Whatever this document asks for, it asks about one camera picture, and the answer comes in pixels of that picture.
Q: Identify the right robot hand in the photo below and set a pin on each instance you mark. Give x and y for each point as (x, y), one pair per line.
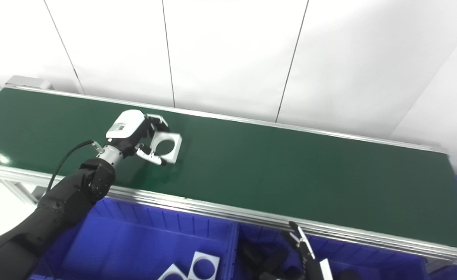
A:
(310, 268)

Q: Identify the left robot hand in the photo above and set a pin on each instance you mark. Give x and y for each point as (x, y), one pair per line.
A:
(127, 126)

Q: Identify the white square part with hole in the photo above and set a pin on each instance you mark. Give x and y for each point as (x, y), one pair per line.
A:
(194, 258)
(172, 272)
(175, 149)

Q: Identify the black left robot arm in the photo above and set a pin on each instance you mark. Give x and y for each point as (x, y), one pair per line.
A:
(57, 206)

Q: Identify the green conveyor belt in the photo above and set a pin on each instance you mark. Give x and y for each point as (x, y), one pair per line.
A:
(212, 206)
(290, 175)

